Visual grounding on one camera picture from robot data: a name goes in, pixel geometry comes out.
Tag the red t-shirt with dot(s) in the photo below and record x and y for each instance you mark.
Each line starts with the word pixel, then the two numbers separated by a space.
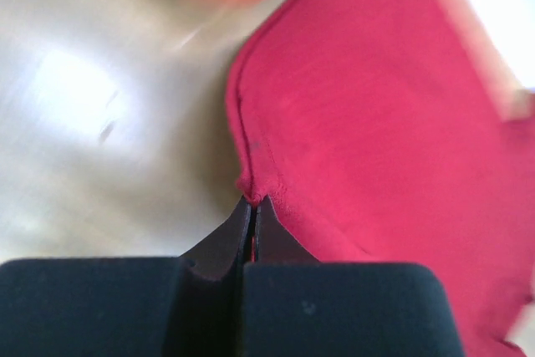
pixel 365 123

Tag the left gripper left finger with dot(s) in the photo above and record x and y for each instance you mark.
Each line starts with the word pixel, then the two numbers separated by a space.
pixel 139 306

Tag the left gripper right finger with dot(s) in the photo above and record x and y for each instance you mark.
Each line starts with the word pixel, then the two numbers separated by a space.
pixel 294 305

